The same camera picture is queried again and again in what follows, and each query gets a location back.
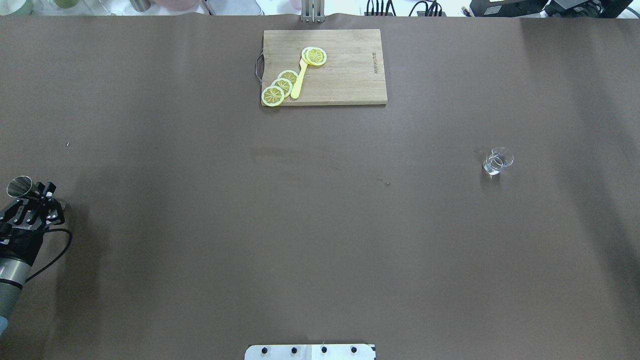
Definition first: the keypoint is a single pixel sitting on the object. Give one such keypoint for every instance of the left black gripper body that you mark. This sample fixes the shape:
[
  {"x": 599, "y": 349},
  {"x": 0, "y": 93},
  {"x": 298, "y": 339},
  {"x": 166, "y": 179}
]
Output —
[{"x": 23, "y": 246}]

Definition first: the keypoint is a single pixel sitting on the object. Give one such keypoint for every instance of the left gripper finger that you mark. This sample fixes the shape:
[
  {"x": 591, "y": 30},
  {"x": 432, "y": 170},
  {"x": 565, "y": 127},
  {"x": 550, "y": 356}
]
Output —
[
  {"x": 45, "y": 195},
  {"x": 13, "y": 213}
]

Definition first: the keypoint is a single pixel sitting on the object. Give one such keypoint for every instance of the steel double jigger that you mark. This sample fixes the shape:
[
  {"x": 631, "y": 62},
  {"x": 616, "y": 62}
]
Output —
[{"x": 23, "y": 187}]

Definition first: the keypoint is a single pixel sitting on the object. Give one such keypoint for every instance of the clear glass measuring cup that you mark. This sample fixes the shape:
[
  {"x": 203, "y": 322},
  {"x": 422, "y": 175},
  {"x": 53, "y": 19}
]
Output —
[{"x": 498, "y": 159}]

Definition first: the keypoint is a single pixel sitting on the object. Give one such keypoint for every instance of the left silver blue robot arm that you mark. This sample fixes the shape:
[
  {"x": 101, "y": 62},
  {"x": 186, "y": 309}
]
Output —
[{"x": 19, "y": 250}]

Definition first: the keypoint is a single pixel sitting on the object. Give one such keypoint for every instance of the small steel cup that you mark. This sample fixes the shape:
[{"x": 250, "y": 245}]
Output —
[{"x": 140, "y": 6}]

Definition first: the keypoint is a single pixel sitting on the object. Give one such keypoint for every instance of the kitchen scale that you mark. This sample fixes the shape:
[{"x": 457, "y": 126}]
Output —
[{"x": 233, "y": 7}]

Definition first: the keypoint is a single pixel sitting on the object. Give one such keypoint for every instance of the lemon slice on pick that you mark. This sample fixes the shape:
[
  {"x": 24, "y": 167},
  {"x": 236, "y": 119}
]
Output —
[{"x": 314, "y": 56}]

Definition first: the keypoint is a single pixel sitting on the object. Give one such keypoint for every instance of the wooden cutting board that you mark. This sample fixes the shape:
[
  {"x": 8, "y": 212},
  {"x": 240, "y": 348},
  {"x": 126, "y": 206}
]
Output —
[{"x": 353, "y": 74}]

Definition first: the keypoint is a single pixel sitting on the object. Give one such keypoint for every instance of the lemon slice near handle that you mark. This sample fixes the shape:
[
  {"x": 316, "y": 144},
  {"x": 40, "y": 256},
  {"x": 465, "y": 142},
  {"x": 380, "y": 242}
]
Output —
[{"x": 272, "y": 96}]

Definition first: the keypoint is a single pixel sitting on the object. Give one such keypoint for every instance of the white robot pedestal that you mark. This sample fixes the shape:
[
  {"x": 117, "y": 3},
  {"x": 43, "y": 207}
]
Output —
[{"x": 331, "y": 351}]

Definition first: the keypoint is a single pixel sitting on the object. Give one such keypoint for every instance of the aluminium frame post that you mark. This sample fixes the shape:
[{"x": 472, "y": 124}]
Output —
[{"x": 313, "y": 11}]

